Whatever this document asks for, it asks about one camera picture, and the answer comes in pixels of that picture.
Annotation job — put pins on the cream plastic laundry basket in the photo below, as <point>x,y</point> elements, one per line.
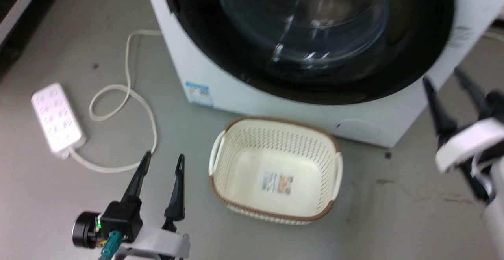
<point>244,173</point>

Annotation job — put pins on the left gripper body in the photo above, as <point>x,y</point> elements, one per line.
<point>122,218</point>

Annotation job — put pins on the white front-load washing machine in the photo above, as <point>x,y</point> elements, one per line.
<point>189,63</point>

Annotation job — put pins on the paper label inside basket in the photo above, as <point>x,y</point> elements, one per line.
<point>278,182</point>

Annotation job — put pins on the black round glass washer door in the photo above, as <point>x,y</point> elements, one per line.
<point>315,27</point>

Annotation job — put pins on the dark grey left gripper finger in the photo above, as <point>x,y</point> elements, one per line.
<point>178,193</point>
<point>137,183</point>

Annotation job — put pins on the black cabinet with white edge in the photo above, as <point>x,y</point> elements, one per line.
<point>15,0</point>

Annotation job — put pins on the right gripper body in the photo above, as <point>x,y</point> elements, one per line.
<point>476,142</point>

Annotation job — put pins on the white power strip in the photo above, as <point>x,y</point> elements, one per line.
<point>57,120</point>

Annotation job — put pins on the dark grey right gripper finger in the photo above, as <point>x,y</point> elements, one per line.
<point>472,90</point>
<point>441,110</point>

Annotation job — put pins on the blue white energy label sticker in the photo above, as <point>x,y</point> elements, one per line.
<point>199,93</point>

